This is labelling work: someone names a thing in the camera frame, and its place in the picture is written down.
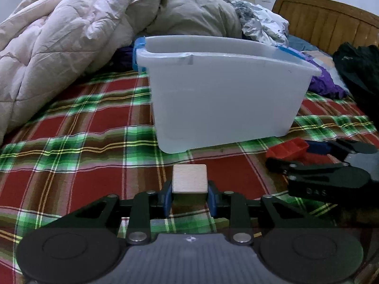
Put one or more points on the blue pillow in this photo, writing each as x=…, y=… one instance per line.
x=302, y=43

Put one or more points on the purple cloth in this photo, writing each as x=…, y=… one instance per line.
x=325, y=82

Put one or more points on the grey floral cloth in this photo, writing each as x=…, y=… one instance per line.
x=260, y=20

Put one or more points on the wooden cube block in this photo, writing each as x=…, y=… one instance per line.
x=189, y=179

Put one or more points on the red building block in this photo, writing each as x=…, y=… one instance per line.
x=285, y=149

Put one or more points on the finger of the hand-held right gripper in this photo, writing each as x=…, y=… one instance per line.
x=308, y=168
x=318, y=148

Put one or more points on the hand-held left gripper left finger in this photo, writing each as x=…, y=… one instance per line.
x=168, y=198

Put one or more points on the wooden headboard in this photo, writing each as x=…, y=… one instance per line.
x=325, y=20

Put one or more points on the white plastic container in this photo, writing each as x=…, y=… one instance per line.
x=222, y=94

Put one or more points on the patchwork pillow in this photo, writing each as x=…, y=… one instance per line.
x=322, y=62

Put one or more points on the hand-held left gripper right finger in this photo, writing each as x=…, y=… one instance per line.
x=211, y=198

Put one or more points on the dark garment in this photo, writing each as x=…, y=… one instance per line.
x=361, y=71

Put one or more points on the pink quilt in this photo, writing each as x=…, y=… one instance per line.
x=59, y=41

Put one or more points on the red green plaid blanket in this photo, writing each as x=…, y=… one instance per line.
x=74, y=159

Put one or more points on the beige quilt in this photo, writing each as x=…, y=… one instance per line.
x=195, y=14

